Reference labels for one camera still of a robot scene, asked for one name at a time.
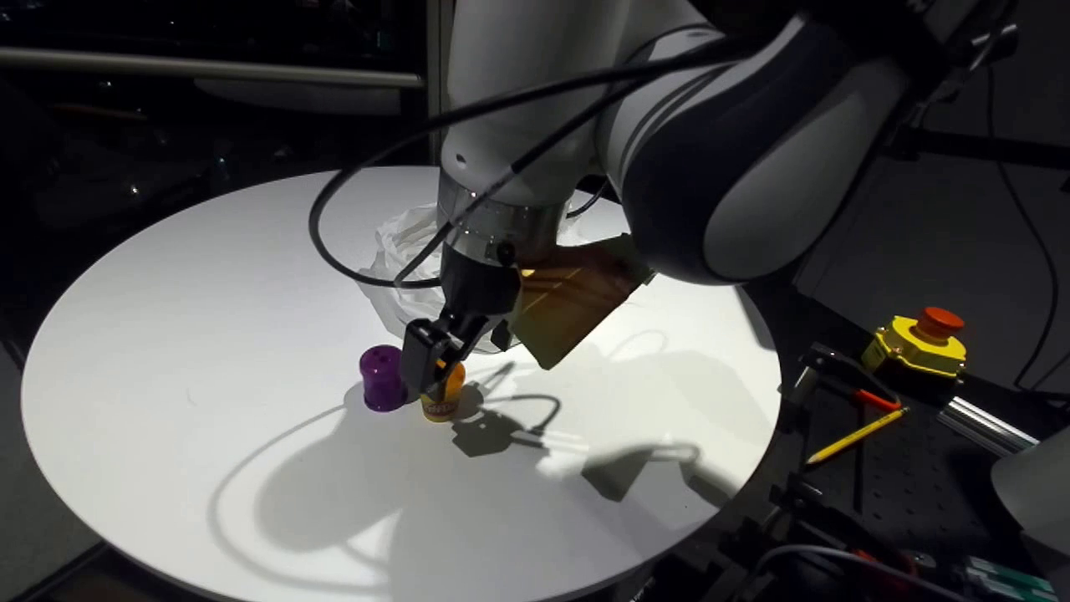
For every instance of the horizontal metal window rail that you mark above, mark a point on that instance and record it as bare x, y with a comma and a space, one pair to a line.
221, 68

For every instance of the purple play dough tub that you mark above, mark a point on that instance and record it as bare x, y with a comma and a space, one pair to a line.
382, 379

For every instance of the yellow wrist mount plate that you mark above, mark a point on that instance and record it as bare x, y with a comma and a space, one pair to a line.
579, 306

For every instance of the silver metal cylinder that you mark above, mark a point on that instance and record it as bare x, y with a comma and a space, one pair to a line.
989, 422

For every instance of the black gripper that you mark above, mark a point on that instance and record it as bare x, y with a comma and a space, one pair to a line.
480, 291

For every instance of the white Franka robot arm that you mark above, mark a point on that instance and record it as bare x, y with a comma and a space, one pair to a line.
723, 145

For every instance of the yellow pencil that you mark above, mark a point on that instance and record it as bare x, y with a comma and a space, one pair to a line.
856, 434

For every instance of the white rounded cover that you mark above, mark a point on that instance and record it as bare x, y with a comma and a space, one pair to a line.
1037, 490

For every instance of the grey window frame pillar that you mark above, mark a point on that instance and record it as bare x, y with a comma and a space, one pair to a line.
435, 77

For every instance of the yellow lid play dough tub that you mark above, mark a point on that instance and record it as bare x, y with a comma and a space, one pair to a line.
449, 388

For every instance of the yellow emergency stop red button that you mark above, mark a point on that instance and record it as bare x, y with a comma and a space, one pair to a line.
920, 339

